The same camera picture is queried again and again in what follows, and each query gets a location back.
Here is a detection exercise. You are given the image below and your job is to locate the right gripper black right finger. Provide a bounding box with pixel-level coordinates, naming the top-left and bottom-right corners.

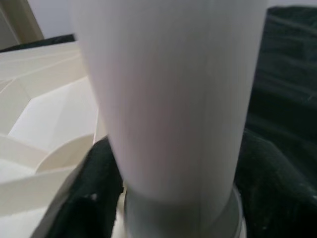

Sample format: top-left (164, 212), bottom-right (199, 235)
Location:
top-left (234, 129), bottom-right (317, 238)

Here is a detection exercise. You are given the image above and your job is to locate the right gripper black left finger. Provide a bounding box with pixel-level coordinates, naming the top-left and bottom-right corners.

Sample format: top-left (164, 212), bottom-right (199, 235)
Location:
top-left (31, 135), bottom-right (124, 238)

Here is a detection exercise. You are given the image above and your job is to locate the white plastic table top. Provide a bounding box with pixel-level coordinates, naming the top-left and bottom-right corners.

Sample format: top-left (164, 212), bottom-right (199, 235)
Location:
top-left (0, 41), bottom-right (129, 238)

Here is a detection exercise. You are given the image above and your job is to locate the white plastic table leg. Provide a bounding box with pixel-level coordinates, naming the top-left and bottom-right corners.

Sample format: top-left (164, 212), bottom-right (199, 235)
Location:
top-left (71, 0), bottom-right (269, 238)

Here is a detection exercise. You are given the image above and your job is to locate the black cloth table cover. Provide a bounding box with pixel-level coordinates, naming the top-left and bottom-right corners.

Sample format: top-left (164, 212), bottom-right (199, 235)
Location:
top-left (0, 6), bottom-right (317, 238)

